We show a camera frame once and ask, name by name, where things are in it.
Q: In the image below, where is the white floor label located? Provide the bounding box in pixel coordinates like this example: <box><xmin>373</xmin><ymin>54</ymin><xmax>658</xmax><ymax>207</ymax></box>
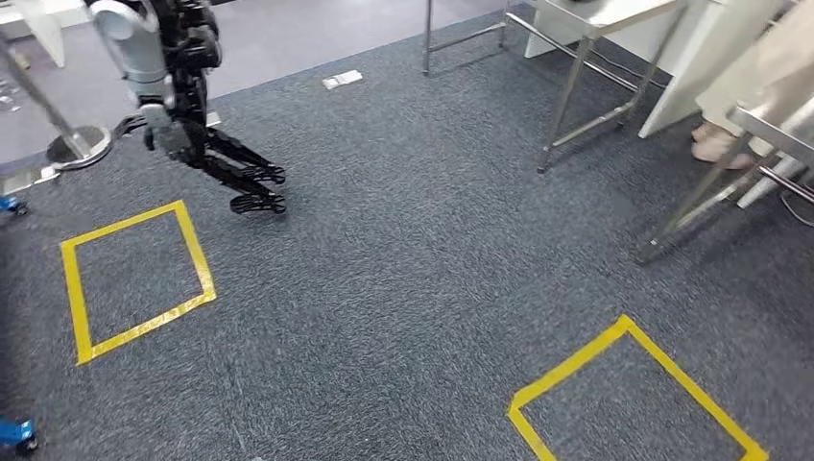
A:
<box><xmin>322</xmin><ymin>69</ymin><xmax>365</xmax><ymax>91</ymax></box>

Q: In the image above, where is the yellow floor tape square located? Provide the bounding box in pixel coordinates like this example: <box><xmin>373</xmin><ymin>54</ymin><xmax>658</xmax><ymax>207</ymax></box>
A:
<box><xmin>506</xmin><ymin>314</ymin><xmax>771</xmax><ymax>461</ymax></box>
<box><xmin>60</xmin><ymin>199</ymin><xmax>218</xmax><ymax>368</ymax></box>

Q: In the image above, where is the stainless steel table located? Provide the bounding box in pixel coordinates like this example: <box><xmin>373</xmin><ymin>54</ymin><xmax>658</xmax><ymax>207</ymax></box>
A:
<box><xmin>421</xmin><ymin>0</ymin><xmax>689</xmax><ymax>175</ymax></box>

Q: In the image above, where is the white cabinet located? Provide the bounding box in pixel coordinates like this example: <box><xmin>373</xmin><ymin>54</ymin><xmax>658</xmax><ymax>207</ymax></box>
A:
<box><xmin>523</xmin><ymin>0</ymin><xmax>790</xmax><ymax>140</ymax></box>

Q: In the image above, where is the person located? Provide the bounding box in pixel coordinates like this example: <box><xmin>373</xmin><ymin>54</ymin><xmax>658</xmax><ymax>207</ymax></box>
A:
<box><xmin>690</xmin><ymin>0</ymin><xmax>814</xmax><ymax>172</ymax></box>

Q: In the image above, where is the grey floor plate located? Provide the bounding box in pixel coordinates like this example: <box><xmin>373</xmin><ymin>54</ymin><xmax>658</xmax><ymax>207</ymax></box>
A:
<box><xmin>0</xmin><ymin>165</ymin><xmax>63</xmax><ymax>197</ymax></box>

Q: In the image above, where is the white stand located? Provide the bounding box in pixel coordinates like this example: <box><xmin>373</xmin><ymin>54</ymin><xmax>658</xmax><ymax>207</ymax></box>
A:
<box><xmin>0</xmin><ymin>0</ymin><xmax>90</xmax><ymax>69</ymax></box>

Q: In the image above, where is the chrome chair base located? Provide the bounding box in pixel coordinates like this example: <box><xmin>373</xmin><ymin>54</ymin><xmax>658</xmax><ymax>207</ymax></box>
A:
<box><xmin>0</xmin><ymin>76</ymin><xmax>23</xmax><ymax>114</ymax></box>

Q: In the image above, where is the chrome stanchion post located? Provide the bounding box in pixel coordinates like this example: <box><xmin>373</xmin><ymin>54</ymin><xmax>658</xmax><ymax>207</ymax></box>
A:
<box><xmin>0</xmin><ymin>35</ymin><xmax>114</xmax><ymax>172</ymax></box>

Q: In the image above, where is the white cable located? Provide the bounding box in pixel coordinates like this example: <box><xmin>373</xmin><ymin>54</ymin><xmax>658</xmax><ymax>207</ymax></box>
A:
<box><xmin>779</xmin><ymin>189</ymin><xmax>814</xmax><ymax>229</ymax></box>

